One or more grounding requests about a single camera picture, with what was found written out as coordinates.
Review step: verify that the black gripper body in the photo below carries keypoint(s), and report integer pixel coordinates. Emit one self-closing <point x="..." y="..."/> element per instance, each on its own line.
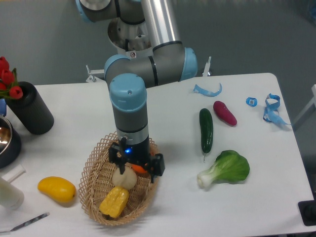
<point x="138" y="154"/>

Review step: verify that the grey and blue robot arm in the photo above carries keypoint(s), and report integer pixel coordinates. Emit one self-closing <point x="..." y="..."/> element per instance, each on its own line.
<point x="154" y="55"/>

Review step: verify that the woven wicker basket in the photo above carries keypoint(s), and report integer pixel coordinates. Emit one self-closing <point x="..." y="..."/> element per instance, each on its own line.
<point x="96" y="183"/>

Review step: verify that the orange tangerine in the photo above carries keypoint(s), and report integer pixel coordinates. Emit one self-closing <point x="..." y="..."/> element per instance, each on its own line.
<point x="138" y="169"/>

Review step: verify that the white garlic bulb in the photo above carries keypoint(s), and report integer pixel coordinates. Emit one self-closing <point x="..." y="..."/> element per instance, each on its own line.
<point x="126" y="180"/>

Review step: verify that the yellow mango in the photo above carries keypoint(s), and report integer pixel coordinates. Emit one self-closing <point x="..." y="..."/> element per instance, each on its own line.
<point x="57" y="188"/>

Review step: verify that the dark green cucumber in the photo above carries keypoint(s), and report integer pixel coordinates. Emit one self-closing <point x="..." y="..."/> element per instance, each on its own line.
<point x="206" y="130"/>

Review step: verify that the green bok choy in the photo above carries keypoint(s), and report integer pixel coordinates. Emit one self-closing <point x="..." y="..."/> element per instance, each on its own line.
<point x="229" y="166"/>

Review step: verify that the blue curved tape strip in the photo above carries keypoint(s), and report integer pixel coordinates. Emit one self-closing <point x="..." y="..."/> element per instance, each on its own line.
<point x="198" y="90"/>

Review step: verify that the metal tweezers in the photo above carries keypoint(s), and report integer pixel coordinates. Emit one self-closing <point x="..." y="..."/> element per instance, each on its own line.
<point x="25" y="224"/>

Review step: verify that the purple sweet potato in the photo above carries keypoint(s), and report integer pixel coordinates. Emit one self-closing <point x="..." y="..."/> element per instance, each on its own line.
<point x="224" y="114"/>

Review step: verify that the black ribbed cylinder vase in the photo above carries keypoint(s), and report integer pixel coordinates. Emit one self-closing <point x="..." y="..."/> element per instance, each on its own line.
<point x="31" y="110"/>

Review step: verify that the white rectangular stick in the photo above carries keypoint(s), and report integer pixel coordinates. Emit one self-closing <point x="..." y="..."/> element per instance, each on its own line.
<point x="14" y="173"/>

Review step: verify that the steel bowl with dark rim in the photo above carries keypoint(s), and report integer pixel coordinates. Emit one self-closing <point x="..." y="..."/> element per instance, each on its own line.
<point x="10" y="143"/>

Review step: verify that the white bottle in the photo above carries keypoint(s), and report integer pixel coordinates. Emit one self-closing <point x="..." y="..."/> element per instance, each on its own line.
<point x="10" y="196"/>

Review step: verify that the small blue tape roll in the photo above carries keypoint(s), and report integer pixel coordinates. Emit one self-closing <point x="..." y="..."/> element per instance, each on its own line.
<point x="251" y="101"/>

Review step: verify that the blue crumpled ribbon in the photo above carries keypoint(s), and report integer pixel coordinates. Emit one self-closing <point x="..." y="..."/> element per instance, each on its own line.
<point x="271" y="114"/>

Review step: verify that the red tulip bouquet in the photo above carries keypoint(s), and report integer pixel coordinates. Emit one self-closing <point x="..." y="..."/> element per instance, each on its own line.
<point x="9" y="86"/>

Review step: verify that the black device at table corner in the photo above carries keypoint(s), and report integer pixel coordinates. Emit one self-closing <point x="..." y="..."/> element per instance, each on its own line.
<point x="308" y="212"/>

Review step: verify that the white metal base frame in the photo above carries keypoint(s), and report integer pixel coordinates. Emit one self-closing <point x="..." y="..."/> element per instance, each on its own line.
<point x="96" y="75"/>

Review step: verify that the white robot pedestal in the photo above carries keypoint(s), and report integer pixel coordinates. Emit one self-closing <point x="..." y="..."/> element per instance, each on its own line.
<point x="132" y="41"/>

